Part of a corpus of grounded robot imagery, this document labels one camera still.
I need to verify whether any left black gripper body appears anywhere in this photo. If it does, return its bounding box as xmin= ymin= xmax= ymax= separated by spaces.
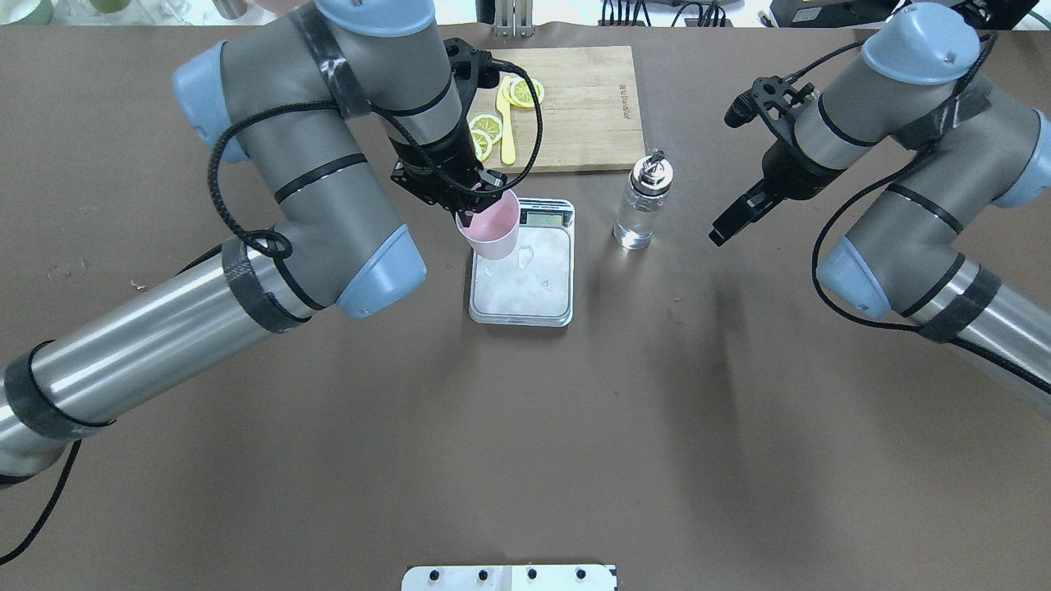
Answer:
xmin=389 ymin=38 xmax=507 ymax=213

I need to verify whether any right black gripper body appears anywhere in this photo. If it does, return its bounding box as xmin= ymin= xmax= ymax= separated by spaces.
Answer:
xmin=724 ymin=77 xmax=838 ymax=204

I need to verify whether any pink plastic cup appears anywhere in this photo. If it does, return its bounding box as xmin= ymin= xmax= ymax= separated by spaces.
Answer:
xmin=453 ymin=190 xmax=521 ymax=259

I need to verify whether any clear glass sauce bottle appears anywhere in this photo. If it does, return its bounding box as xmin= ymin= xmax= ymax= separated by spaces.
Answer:
xmin=612 ymin=149 xmax=673 ymax=250

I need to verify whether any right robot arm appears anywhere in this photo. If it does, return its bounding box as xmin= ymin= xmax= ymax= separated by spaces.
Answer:
xmin=709 ymin=2 xmax=1049 ymax=416

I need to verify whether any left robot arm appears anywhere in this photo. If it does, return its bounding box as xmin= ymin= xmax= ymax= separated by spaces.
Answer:
xmin=1 ymin=1 xmax=516 ymax=488

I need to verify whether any silver digital kitchen scale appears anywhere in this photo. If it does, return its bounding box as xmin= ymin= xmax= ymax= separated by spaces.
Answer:
xmin=468 ymin=198 xmax=576 ymax=328

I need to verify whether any yellow plastic knife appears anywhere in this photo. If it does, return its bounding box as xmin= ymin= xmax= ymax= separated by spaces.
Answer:
xmin=494 ymin=90 xmax=517 ymax=166

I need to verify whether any lemon slice near knife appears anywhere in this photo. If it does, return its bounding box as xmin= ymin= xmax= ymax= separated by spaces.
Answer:
xmin=470 ymin=130 xmax=495 ymax=163

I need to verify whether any bamboo cutting board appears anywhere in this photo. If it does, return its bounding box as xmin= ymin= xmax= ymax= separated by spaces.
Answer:
xmin=492 ymin=46 xmax=646 ymax=172

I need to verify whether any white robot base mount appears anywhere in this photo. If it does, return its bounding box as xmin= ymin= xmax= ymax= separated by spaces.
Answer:
xmin=401 ymin=562 xmax=620 ymax=590

